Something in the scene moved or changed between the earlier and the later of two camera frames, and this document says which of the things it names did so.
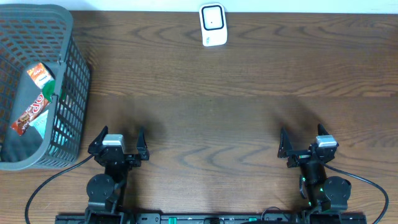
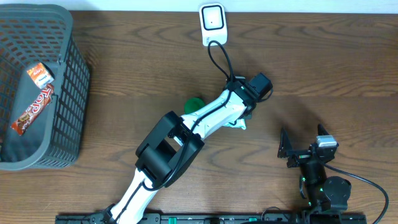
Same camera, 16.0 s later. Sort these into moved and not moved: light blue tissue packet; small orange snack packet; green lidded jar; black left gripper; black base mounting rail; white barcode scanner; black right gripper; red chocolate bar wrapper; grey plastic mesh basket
Moved: black left gripper; green lidded jar; light blue tissue packet
Not moved: black base mounting rail; grey plastic mesh basket; white barcode scanner; black right gripper; small orange snack packet; red chocolate bar wrapper
